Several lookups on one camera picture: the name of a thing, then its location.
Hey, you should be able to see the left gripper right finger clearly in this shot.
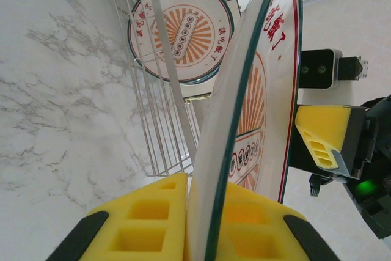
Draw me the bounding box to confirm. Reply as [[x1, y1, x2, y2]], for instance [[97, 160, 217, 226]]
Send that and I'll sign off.
[[210, 181, 340, 261]]

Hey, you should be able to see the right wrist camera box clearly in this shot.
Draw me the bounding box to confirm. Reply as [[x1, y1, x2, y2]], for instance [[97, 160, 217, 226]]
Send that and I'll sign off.
[[298, 48, 343, 90]]

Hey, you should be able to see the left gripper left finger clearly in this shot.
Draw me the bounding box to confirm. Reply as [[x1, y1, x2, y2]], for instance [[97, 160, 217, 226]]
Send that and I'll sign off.
[[45, 172, 189, 261]]

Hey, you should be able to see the white square plate black rim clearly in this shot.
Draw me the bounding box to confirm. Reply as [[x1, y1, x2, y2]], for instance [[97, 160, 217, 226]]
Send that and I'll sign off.
[[225, 0, 249, 22]]

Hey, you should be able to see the white wire dish rack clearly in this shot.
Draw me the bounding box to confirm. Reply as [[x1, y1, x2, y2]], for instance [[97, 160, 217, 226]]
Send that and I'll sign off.
[[102, 0, 221, 179]]

